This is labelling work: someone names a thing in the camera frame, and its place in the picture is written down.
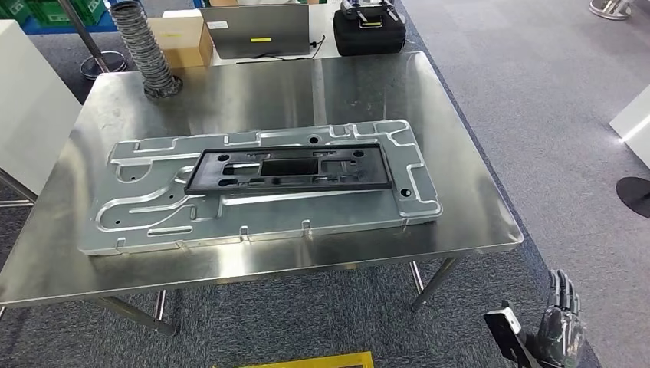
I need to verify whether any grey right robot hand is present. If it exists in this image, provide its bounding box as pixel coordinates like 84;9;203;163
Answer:
535;269;588;368

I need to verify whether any black plastic frame part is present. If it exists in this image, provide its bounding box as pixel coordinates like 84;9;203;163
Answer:
184;143;395;196

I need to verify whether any stainless steel workbench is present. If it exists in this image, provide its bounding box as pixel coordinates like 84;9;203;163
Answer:
0;51;524;337

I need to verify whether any white partition block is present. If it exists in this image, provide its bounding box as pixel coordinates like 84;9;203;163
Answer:
609;84;650;170

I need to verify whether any yellow floor tape outline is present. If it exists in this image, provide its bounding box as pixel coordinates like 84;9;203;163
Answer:
238;351;376;368

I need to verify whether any round metal base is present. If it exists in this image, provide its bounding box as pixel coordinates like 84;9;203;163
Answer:
589;0;636;21

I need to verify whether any black carry case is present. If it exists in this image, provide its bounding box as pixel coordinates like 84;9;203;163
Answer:
332;7;408;58

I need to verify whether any black handheld controller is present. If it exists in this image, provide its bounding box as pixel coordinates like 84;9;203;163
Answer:
339;0;401;29

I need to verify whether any white desk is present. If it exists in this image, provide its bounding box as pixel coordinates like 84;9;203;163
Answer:
208;0;409;67

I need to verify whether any aluminium fixture plate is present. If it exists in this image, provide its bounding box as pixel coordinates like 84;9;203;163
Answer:
77;119;443;257

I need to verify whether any silver laptop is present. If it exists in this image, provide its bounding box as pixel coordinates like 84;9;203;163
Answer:
199;4;312;61

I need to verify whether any cardboard box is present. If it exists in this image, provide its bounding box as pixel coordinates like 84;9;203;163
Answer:
147;8;215;70

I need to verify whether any white panel block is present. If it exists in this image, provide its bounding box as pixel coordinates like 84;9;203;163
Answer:
0;19;84;197

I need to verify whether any green plastic crate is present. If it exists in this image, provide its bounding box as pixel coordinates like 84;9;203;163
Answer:
0;0;35;25
26;0;110;28

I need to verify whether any blue pallet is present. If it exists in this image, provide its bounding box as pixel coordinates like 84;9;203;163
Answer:
22;8;121;35

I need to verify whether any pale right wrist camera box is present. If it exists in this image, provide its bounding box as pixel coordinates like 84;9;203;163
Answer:
483;301;540;368

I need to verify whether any black laptop cable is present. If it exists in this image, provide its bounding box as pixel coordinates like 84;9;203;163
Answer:
235;34;327;65

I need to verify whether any grey ribbed hose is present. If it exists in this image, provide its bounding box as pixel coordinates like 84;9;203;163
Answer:
109;0;184;100

